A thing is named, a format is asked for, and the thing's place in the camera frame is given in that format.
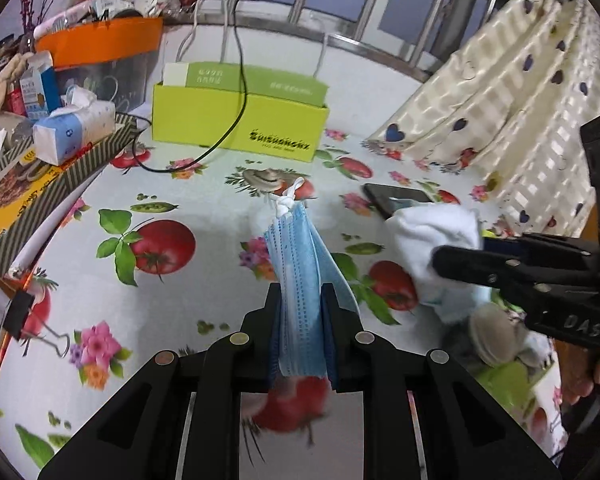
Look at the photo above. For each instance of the lime green open box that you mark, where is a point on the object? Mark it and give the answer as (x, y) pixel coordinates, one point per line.
(237, 121)

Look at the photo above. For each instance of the metal window bars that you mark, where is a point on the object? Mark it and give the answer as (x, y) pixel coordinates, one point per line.
(412, 36)

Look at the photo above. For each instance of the orange lidded storage bin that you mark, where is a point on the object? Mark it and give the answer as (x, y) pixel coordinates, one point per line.
(112, 58)

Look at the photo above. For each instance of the green round lid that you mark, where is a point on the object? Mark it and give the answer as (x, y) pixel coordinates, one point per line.
(508, 384)

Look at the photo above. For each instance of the heart pattern curtain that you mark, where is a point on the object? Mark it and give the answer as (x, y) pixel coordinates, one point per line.
(508, 106)

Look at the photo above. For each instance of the black binder clip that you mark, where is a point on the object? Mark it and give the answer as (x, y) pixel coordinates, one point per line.
(17, 314)

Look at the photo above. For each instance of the blue white milk carton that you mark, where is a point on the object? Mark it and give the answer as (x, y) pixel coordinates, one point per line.
(39, 88)

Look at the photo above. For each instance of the white tissue pack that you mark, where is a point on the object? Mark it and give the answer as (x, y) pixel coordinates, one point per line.
(83, 121)

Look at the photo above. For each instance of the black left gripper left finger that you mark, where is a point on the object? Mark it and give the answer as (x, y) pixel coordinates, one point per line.
(273, 306)

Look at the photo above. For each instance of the fruit print tablecloth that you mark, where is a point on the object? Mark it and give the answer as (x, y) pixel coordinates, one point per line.
(163, 253)

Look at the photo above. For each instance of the striped snack box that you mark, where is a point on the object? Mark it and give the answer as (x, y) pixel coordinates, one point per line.
(30, 189)

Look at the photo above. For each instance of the black smartphone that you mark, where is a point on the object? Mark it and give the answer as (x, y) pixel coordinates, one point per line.
(388, 199)

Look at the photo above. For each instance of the white sock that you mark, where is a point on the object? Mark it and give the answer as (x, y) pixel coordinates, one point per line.
(417, 231)

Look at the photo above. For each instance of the right hand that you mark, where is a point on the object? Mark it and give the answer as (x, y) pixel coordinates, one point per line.
(579, 372)

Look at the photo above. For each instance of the blue face mask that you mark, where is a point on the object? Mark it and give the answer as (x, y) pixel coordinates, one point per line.
(302, 264)

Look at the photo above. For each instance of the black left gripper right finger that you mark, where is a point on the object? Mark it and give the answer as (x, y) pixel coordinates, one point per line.
(334, 337)

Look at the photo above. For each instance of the wet wipes pack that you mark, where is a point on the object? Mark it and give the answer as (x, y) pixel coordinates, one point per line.
(451, 300)

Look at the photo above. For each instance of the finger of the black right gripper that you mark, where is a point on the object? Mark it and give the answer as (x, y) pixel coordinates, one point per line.
(477, 266)
(526, 244)

